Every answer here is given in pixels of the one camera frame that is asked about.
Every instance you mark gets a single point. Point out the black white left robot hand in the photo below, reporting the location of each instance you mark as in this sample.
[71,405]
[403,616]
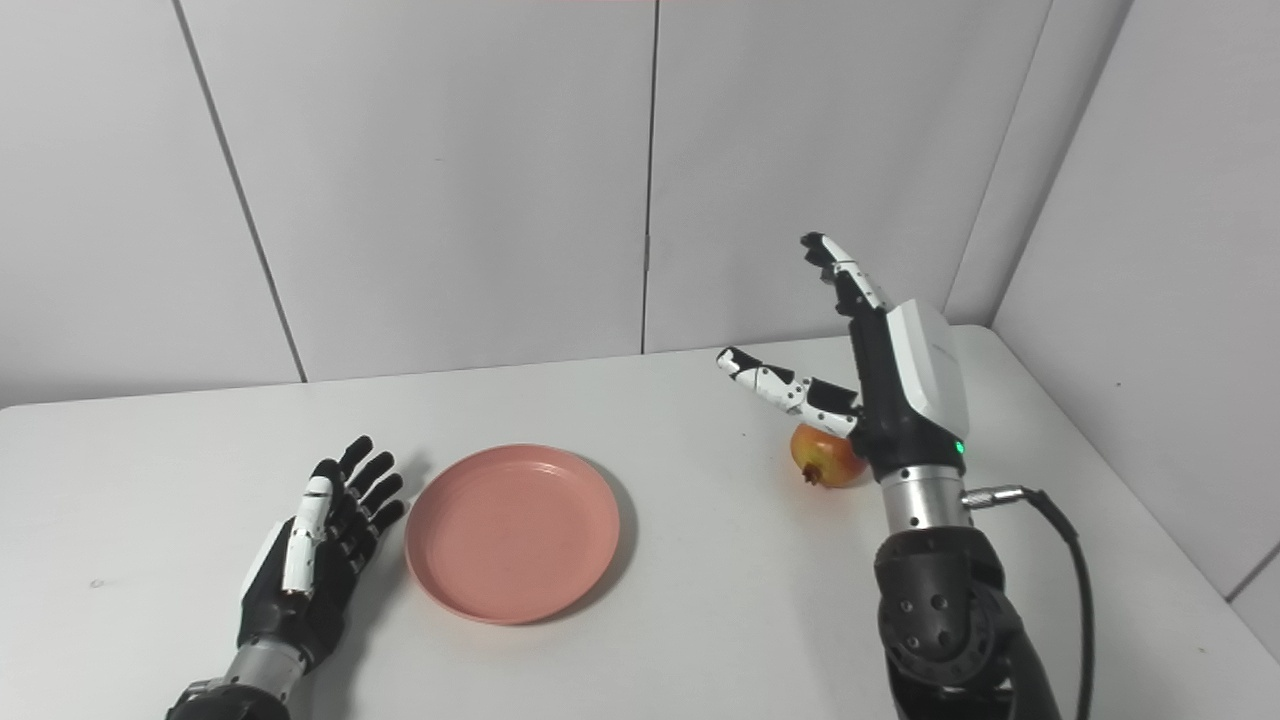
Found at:
[300,620]

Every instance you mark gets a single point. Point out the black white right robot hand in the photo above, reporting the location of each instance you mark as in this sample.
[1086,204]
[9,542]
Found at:
[900,420]

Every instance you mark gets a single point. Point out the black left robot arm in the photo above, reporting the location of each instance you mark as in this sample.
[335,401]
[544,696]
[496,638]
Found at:
[245,680]

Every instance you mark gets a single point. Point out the pink round plate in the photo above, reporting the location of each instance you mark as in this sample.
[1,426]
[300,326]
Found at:
[512,535]

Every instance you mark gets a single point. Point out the red yellow pomegranate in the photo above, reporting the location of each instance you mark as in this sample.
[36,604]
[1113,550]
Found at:
[828,458]

